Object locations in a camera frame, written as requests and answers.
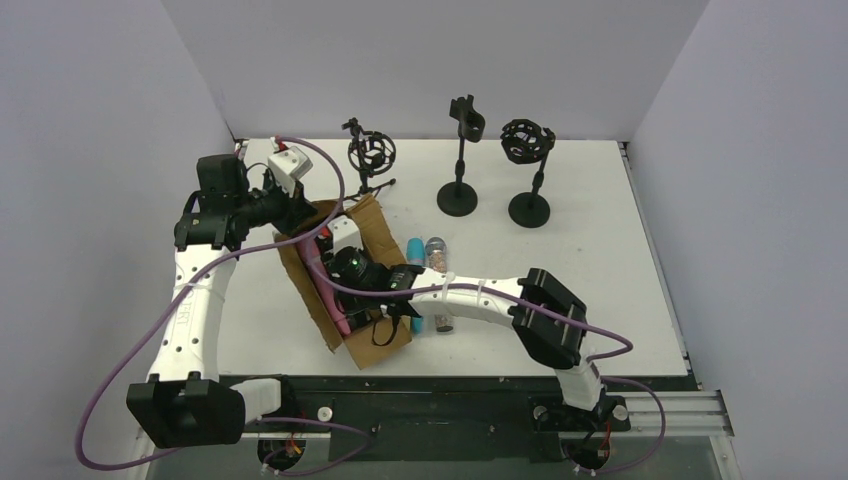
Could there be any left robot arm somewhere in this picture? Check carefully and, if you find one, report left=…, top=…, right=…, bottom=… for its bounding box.
left=126, top=147, right=317, bottom=449

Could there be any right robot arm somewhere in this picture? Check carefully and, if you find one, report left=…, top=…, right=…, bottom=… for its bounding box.
left=322, top=247, right=603, bottom=411

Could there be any black tripod shock-mount stand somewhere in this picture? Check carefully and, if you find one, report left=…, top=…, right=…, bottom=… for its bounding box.
left=341, top=117, right=397, bottom=201

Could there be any silver glitter microphone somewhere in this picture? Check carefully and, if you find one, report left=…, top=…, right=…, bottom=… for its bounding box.
left=425, top=237, right=454, bottom=334

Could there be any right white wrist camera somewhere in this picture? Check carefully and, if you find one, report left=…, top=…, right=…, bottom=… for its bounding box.
left=327, top=215, right=363, bottom=253

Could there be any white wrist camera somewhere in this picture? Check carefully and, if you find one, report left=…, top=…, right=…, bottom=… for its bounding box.
left=327, top=215, right=363, bottom=253
left=267, top=146, right=313, bottom=197

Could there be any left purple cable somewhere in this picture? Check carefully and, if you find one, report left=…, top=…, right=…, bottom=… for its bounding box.
left=74, top=136, right=370, bottom=478

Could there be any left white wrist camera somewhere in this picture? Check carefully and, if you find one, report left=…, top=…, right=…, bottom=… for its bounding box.
left=267, top=146, right=313, bottom=197

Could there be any brown cardboard box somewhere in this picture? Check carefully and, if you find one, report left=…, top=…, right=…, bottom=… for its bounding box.
left=278, top=195, right=412, bottom=370

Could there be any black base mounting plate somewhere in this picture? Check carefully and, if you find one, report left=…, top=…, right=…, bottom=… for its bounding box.
left=244, top=376, right=631, bottom=463

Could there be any aluminium frame rail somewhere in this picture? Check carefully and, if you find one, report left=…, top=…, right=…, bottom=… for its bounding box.
left=135, top=390, right=735, bottom=440

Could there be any black round-base shock-mount stand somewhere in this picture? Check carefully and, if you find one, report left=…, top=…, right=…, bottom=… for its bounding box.
left=500, top=118, right=557, bottom=230

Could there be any black clip microphone stand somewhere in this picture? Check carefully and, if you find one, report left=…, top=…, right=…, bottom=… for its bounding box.
left=437, top=94, right=486, bottom=217

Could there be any pink microphone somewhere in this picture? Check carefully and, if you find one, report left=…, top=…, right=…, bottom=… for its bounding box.
left=296, top=239, right=352, bottom=338

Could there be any blue microphone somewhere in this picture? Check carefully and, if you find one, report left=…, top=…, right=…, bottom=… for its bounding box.
left=406, top=237, right=426, bottom=335

